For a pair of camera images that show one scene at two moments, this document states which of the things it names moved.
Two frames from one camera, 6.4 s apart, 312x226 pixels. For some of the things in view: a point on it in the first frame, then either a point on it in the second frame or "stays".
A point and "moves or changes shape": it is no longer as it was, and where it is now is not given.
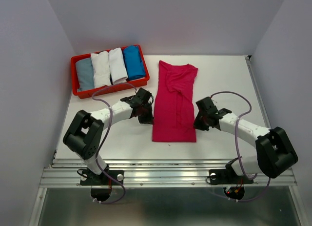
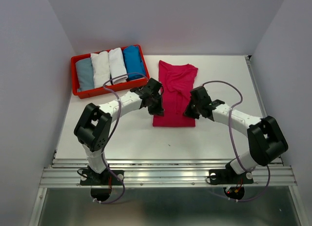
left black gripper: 148,119 → 159,110
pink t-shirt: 174,117 moves or changes shape
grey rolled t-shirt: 85,71 stays
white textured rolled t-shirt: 101,69 stays
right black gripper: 197,124 → 187,112
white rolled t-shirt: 118,69 stays
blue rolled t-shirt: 134,66 stays
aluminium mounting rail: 67,171 stays
